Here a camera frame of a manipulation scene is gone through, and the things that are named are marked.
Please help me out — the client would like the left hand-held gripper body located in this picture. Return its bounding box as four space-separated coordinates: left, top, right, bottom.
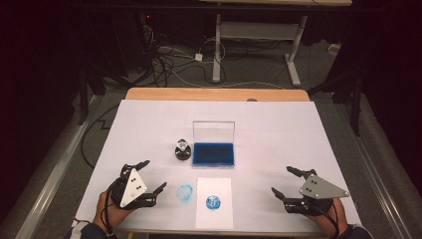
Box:
109 163 157 211

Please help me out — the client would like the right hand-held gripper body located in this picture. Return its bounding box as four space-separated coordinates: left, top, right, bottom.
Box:
283 173 350 214

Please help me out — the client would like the round black stamp cap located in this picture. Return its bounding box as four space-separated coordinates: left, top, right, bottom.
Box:
174 147 193 162

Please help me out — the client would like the black stamp with clear handle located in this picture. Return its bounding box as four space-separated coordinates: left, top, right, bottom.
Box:
174 137 193 162

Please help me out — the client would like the white paper sheet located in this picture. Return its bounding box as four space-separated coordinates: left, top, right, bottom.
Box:
194 176 235 230

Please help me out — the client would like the person's right hand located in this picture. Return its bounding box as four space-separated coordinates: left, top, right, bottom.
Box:
306 197 349 231

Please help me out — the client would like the person's left hand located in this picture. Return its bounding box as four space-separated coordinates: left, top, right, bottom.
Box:
92 189 134 234

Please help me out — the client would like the large white table cover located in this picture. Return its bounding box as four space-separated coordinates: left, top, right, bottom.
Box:
71 99 362 234

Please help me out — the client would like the blue ink pad box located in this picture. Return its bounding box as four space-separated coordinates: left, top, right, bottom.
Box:
191 119 237 168

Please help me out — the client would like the black metal stand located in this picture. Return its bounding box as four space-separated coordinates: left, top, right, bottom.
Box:
308 64 365 137
77 64 107 126

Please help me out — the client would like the small white floor box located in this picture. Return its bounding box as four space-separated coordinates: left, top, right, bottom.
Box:
326 42 342 56

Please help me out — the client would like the white-framed desk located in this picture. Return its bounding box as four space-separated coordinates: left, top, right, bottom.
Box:
198 0 353 89

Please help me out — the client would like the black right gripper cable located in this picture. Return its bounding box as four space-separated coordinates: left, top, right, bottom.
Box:
313 201 341 239

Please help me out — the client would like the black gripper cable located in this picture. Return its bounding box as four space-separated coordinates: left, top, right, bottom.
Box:
103 179 117 238
313 201 341 239

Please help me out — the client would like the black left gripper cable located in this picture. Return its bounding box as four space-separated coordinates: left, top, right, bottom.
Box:
103 179 117 238

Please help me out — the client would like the silver metal rail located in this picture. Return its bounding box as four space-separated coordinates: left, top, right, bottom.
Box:
14 94 105 239
333 99 413 239

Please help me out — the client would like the black floor cable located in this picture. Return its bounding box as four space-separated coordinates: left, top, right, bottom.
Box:
80 104 121 169

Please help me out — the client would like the white floor cable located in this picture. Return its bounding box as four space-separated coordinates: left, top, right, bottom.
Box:
170 69 287 91

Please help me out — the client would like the tangle of floor cables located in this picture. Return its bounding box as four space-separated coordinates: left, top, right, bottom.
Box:
141 23 231 90

